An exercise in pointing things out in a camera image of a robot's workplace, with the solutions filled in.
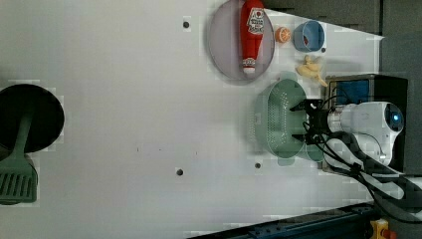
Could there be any yellow banana toy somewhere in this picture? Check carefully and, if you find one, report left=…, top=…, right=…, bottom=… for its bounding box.
left=296, top=55, right=327, bottom=87

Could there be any blue metal frame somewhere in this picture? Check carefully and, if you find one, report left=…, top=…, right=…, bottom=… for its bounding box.
left=188, top=203, right=379, bottom=239

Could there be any red ketchup bottle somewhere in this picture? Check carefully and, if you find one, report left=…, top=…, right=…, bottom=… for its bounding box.
left=240, top=0, right=265, bottom=75

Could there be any black round pan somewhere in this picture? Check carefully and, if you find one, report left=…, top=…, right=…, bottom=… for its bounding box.
left=0, top=84, right=65, bottom=159

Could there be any red fruit in bowl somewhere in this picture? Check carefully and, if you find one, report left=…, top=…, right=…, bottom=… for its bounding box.
left=303, top=36, right=309, bottom=46

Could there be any grey round plate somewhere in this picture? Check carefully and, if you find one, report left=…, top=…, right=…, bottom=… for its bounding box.
left=207, top=0, right=275, bottom=82

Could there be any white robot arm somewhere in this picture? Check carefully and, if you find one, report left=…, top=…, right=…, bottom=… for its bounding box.
left=291, top=99, right=421, bottom=215

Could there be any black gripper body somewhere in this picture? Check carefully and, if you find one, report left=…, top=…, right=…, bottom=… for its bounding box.
left=305, top=100, right=329, bottom=143

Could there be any black toaster oven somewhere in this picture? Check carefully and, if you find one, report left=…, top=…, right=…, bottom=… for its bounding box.
left=327, top=75, right=408, bottom=171

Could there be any orange slice toy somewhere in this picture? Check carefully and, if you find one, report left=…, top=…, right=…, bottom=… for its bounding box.
left=275, top=27, right=292, bottom=44

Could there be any blue bowl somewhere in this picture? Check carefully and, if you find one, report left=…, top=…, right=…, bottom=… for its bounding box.
left=293, top=20, right=325, bottom=53

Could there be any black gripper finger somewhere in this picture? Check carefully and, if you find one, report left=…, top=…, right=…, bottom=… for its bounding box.
left=290, top=100, right=307, bottom=112
left=292, top=133, right=307, bottom=141

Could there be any green spatula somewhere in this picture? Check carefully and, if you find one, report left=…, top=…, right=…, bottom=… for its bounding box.
left=0, top=104, right=38, bottom=204

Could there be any black cable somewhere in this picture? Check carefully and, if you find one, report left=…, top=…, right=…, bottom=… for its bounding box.
left=302, top=86, right=422, bottom=225

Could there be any green strainer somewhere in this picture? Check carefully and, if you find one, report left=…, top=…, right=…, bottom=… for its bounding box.
left=254, top=72, right=307, bottom=166

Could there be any green mug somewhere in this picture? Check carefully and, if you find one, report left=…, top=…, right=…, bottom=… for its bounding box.
left=298, top=144, right=323, bottom=162

